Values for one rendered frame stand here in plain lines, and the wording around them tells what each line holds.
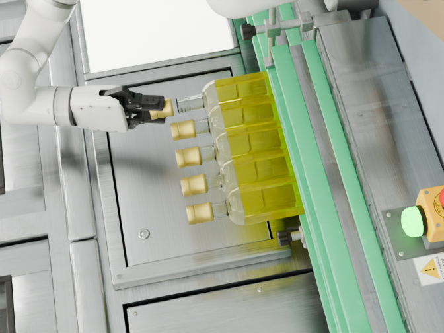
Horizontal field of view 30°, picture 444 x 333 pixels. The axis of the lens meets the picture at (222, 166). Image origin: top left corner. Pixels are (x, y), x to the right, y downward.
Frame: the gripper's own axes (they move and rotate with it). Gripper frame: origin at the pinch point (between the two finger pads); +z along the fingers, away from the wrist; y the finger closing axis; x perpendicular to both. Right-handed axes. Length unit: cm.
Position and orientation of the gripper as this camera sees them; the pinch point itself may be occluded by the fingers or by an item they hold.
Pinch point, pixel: (154, 109)
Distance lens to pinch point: 157.3
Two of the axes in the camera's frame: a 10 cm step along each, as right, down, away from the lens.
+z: 10.0, 0.4, -0.6
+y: -0.4, -4.9, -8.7
